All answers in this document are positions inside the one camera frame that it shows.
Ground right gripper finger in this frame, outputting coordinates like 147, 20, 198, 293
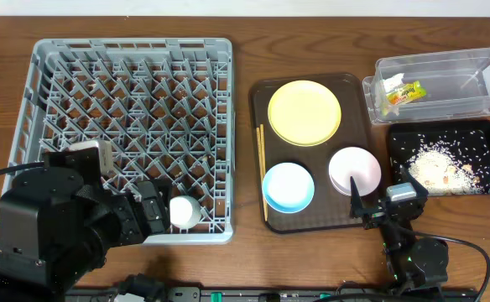
350, 176, 363, 218
399, 165, 429, 197

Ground small white cup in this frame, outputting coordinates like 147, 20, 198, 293
169, 195, 202, 229

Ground rice food scraps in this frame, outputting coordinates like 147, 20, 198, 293
389, 130, 490, 196

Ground light blue bowl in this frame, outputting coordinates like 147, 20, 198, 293
262, 162, 315, 214

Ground green snack wrapper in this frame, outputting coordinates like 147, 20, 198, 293
387, 81, 427, 106

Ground white napkin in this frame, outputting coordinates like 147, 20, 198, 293
375, 73, 404, 116

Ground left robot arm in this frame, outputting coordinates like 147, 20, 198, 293
0, 168, 172, 301

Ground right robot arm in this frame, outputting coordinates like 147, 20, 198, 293
350, 167, 449, 295

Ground black waste tray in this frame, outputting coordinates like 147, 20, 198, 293
387, 120, 490, 196

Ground dark brown serving tray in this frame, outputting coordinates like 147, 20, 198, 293
249, 72, 378, 234

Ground grey plastic dish rack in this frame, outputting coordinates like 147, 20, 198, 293
8, 38, 236, 245

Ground yellow plate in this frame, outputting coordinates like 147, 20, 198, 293
268, 80, 342, 147

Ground clear plastic bin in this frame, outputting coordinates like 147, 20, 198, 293
362, 48, 490, 124

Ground right wooden chopstick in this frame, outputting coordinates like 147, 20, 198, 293
259, 124, 266, 177

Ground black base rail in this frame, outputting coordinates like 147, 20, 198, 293
64, 278, 477, 302

